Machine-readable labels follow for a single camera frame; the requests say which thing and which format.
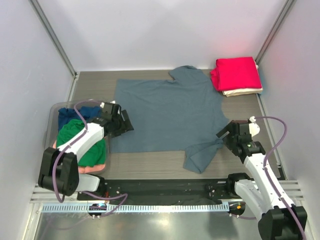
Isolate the grey blue t shirt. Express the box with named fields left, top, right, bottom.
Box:
left=110, top=65, right=228, bottom=174

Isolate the clear plastic storage bin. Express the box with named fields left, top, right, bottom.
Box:
left=45, top=101, right=111, bottom=174

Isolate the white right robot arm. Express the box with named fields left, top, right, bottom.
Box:
left=216, top=116, right=308, bottom=240

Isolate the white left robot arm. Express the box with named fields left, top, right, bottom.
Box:
left=38, top=110, right=134, bottom=200

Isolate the green t shirt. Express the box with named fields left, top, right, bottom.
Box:
left=55, top=119, right=107, bottom=167

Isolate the folded cream t shirt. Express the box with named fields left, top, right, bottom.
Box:
left=222, top=63, right=264, bottom=97

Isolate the pink t shirt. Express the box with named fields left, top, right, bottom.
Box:
left=51, top=139, right=108, bottom=175

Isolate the navy blue t shirt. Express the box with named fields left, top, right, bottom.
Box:
left=58, top=106, right=101, bottom=131

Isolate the folded red t shirt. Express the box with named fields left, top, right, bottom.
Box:
left=210, top=56, right=262, bottom=92

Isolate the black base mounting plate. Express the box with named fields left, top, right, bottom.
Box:
left=76, top=178, right=256, bottom=201

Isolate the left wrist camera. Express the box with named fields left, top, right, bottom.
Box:
left=100, top=102, right=121, bottom=121

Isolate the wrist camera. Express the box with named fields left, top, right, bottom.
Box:
left=100, top=102, right=121, bottom=121
left=239, top=116, right=261, bottom=137

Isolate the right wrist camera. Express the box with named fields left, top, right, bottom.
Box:
left=239, top=116, right=261, bottom=137

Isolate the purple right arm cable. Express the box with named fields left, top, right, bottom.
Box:
left=229, top=116, right=308, bottom=240

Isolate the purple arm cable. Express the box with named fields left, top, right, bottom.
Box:
left=229, top=116, right=308, bottom=240
left=51, top=99, right=129, bottom=217

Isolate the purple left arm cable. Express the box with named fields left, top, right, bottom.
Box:
left=51, top=99, right=129, bottom=217

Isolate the white slotted cable duct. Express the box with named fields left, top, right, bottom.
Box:
left=41, top=202, right=229, bottom=214

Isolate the right aluminium corner post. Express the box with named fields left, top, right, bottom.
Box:
left=255, top=0, right=297, bottom=65

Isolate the aluminium corner post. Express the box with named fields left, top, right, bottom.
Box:
left=255, top=0, right=297, bottom=65
left=28, top=0, right=77, bottom=78

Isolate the left aluminium corner post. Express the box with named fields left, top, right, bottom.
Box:
left=28, top=0, right=77, bottom=78

